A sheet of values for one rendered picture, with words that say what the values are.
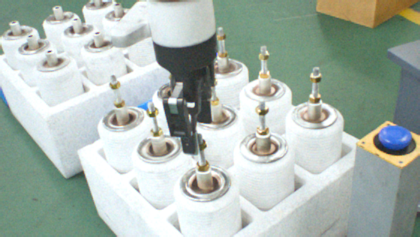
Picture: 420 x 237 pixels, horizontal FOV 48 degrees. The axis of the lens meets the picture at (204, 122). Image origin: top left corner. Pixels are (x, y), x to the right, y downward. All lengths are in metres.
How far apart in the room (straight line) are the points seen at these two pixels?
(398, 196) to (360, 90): 0.72
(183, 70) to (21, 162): 0.80
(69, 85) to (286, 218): 0.58
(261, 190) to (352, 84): 0.70
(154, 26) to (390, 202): 0.38
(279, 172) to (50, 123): 0.55
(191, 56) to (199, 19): 0.04
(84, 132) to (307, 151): 0.54
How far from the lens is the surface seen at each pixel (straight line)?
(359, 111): 1.28
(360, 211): 0.74
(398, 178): 0.65
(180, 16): 0.51
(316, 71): 0.77
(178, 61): 0.54
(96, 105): 1.11
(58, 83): 1.09
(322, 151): 0.81
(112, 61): 1.12
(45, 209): 1.12
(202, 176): 0.67
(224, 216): 0.69
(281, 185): 0.75
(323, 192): 0.80
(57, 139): 1.11
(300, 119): 0.81
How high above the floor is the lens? 0.73
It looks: 36 degrees down
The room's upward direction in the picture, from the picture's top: 7 degrees counter-clockwise
